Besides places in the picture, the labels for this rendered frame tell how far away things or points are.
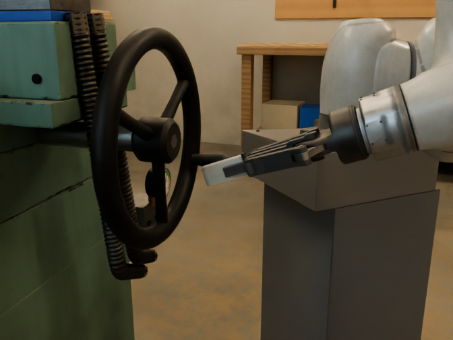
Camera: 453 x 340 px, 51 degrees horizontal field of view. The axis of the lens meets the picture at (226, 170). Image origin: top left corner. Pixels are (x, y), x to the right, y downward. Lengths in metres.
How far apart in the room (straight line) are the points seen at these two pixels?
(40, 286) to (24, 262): 0.06
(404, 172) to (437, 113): 0.50
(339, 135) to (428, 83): 0.12
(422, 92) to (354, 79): 0.48
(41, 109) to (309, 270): 0.75
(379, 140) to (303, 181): 0.40
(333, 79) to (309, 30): 2.82
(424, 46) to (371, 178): 0.30
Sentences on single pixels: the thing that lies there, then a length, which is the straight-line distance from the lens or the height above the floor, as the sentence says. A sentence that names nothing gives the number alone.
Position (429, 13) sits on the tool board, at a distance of 3.84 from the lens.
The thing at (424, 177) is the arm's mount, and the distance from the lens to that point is 1.16.
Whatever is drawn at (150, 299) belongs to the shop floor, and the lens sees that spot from 1.85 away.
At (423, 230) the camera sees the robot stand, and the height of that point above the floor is 0.50.
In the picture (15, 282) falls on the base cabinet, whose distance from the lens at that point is 0.73.
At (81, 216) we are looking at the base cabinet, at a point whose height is 0.66.
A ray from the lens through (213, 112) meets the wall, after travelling 4.21.
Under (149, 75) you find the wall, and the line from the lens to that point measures 4.43.
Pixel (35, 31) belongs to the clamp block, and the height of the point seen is 0.95.
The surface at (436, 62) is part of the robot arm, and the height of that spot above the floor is 0.90.
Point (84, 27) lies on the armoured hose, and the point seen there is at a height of 0.95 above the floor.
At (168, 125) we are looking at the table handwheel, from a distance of 0.62.
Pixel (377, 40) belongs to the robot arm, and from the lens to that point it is 1.11.
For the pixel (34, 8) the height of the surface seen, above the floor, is 0.97.
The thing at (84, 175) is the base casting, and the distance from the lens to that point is 0.82.
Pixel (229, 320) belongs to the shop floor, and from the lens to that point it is 1.71.
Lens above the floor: 0.95
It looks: 16 degrees down
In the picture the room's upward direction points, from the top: straight up
